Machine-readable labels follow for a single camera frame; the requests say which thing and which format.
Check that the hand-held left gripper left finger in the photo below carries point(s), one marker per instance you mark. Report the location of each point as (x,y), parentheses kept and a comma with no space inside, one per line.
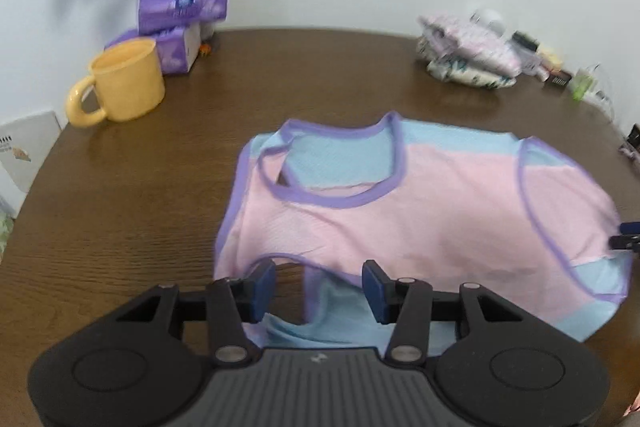
(264,292)

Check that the black charger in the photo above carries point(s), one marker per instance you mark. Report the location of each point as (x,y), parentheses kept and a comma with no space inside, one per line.
(524,41)

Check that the pink and blue tank top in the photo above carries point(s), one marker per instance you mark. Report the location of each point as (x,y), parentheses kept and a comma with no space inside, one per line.
(425,207)

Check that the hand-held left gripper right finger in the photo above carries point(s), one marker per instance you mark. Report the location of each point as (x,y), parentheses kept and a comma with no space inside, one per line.
(375,294)

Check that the yellow mug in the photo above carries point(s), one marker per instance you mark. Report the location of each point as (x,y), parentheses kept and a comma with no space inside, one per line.
(130,82)

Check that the white astronaut speaker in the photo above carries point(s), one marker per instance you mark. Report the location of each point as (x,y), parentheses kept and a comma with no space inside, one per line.
(489,19)

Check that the black box with white print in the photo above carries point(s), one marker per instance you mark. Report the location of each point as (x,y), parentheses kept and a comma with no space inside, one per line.
(557,81)

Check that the white printed box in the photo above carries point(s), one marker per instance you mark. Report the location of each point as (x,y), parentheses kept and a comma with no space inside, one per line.
(27,147)

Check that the folded pink floral cloth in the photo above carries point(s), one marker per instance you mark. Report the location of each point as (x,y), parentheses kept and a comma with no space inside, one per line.
(470,44)

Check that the opened purple tissue pack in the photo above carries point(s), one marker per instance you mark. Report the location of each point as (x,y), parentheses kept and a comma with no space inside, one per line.
(182,2)

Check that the white power strip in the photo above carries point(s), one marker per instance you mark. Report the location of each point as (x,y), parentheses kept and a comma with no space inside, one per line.
(600,98)

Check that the grey tin box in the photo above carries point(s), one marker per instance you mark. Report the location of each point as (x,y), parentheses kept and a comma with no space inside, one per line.
(531,63)

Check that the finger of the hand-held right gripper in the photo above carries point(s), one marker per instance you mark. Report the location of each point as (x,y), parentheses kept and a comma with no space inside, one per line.
(625,242)
(632,227)

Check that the small orange thing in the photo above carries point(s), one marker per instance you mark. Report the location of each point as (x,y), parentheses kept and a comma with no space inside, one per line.
(205,49)

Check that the green liquid bottle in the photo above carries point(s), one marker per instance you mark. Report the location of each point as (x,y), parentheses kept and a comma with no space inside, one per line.
(582,84)

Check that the folded cream green-flower cloth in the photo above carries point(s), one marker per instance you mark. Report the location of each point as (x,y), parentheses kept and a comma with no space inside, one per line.
(465,77)

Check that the black phone stand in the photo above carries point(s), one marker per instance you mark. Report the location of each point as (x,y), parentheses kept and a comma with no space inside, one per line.
(631,142)

